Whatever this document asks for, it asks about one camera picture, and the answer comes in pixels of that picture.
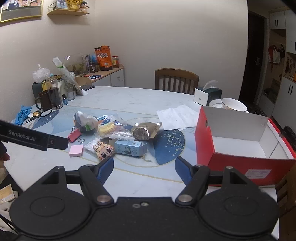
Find long wrapped plastic bag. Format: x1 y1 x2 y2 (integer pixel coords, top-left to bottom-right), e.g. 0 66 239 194
52 57 88 96

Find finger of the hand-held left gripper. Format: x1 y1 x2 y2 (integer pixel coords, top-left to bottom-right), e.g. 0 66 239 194
47 134 69 150

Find clear plastic tank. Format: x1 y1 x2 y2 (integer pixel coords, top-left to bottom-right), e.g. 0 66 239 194
66 53 90 77

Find gold foil snack packet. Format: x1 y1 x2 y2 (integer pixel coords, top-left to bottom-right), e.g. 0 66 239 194
131 122 163 141

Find orange snack bag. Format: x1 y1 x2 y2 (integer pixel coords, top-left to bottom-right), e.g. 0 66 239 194
94 45 113 71

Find white cabinet with black handles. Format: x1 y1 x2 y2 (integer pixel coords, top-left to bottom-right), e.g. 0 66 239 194
272 75 296 130

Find green kettle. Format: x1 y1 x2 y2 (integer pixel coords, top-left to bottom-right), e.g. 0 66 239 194
32 74 65 99

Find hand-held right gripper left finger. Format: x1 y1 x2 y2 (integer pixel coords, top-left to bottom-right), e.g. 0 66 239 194
40 159 115 205

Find bag of white beads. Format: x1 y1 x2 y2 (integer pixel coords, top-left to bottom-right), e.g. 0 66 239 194
108 130 136 141

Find blueberry bread snack packet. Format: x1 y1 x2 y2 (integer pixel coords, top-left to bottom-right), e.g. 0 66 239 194
97 121 122 138

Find white marble desktop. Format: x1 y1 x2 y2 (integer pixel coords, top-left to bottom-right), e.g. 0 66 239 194
5 86 281 194

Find light blue carton box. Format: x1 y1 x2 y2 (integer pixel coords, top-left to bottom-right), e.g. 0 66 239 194
114 140 148 158

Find white gold-rimmed bowl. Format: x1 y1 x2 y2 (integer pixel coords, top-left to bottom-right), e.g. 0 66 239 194
221 98 248 112

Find small cardboard box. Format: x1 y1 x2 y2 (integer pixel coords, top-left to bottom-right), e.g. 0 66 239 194
0 185 18 205

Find gold-framed wall picture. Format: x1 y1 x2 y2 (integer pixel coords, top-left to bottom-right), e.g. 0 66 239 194
0 0 44 23

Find upper white cabinet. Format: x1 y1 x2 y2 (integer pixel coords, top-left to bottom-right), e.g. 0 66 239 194
269 10 296 54

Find white paper sheet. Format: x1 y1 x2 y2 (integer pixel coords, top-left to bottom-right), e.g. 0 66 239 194
157 104 204 131

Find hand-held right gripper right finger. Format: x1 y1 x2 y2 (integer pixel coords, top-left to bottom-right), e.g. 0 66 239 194
174 156 250 205

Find green tissue box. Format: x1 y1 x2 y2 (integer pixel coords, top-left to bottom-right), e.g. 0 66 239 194
194 80 223 106

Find black-rimmed magnifier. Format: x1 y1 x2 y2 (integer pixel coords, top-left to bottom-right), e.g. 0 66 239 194
25 109 52 124

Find wooden slat-back chair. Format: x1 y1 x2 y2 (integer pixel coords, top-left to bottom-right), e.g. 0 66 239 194
154 68 199 95

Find blue rubber gloves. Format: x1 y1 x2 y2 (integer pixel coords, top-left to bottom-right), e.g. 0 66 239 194
14 105 32 126

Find silver snack packet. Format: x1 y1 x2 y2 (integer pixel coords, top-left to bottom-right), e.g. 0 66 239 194
97 115 116 124

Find pink sticky note pad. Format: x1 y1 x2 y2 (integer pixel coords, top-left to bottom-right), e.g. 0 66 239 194
69 145 84 158

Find glass pitcher with dark liquid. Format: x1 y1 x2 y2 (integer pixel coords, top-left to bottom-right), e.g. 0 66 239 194
46 76 63 111

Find plastic bag with blue cloth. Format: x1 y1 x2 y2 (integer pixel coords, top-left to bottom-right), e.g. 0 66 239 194
73 111 99 133

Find small glass jar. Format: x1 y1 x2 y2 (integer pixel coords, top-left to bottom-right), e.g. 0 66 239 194
66 85 76 101

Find pink binder clip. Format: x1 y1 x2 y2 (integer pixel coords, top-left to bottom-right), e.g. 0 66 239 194
68 128 85 143

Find bagged plush doll keychain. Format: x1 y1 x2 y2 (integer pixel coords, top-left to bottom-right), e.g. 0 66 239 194
84 138 115 162

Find blue speckled table mat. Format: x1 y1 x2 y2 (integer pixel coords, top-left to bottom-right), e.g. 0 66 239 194
10 105 201 186

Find red cardboard shoe box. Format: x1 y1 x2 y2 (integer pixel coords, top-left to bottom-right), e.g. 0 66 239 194
194 106 296 186

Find brown mug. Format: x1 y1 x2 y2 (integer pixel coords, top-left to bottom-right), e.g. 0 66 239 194
35 90 53 111

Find dark door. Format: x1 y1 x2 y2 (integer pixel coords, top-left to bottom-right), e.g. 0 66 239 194
239 10 265 105

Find curved-back wooden chair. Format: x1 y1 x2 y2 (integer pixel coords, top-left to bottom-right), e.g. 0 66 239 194
276 171 296 219

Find white side cabinet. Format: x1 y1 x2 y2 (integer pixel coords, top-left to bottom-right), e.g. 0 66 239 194
88 64 125 88

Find crumpled clear plastic bag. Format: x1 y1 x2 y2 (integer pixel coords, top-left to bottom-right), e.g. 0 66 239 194
32 63 51 83

